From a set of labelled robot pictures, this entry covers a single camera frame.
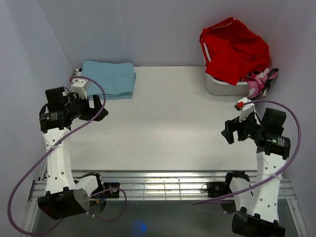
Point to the white plastic basket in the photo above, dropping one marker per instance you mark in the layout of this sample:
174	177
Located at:
220	88

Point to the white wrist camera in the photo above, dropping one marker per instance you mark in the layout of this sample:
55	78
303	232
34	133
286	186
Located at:
80	86
246	107

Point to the folded light blue trousers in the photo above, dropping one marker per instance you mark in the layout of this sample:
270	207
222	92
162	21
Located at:
117	80

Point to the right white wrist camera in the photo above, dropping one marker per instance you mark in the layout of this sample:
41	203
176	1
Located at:
246	107

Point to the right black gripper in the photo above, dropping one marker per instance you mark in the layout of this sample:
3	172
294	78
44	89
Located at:
232	125

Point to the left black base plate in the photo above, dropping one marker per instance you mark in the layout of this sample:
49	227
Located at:
114	193

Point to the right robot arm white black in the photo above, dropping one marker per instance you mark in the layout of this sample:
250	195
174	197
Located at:
256	212

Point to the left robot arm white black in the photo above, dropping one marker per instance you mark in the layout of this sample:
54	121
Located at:
64	196

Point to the pink camouflage trousers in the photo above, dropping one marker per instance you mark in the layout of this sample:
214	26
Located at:
259	82

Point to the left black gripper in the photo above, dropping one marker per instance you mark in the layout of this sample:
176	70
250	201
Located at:
93	113

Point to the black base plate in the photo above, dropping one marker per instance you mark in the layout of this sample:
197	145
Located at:
114	193
215	189

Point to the aluminium rail frame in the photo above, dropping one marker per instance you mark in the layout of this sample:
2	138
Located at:
161	145

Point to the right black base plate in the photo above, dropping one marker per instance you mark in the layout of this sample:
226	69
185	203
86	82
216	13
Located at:
215	189

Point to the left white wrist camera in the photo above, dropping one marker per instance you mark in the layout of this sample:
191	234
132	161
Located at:
80	86

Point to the red trousers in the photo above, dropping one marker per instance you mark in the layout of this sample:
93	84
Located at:
231	51

